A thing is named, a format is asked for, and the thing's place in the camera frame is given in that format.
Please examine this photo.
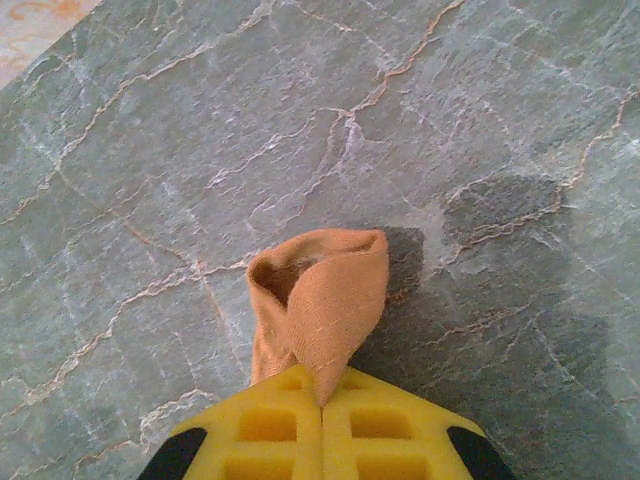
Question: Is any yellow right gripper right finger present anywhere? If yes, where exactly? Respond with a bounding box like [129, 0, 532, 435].
[322, 367, 516, 480]

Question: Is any tan brown t-shirt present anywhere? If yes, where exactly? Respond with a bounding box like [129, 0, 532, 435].
[246, 228, 390, 406]

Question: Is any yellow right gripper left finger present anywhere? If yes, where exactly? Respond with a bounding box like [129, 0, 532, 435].
[142, 363, 324, 480]

